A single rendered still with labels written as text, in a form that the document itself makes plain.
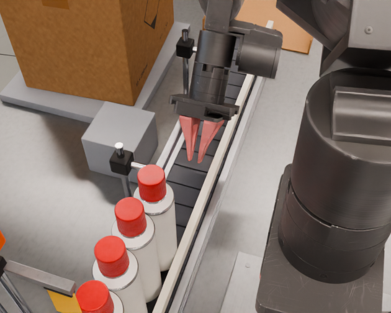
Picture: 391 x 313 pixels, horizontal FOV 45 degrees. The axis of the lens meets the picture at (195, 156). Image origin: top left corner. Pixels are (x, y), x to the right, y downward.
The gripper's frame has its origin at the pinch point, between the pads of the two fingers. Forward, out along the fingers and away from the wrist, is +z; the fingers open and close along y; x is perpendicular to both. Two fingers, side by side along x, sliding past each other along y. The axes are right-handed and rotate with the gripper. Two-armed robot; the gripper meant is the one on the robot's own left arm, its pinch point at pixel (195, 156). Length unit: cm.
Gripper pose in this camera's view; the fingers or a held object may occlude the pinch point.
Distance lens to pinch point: 76.5
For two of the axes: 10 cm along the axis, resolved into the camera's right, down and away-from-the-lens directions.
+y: 9.5, 2.2, -2.0
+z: -1.8, 9.6, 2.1
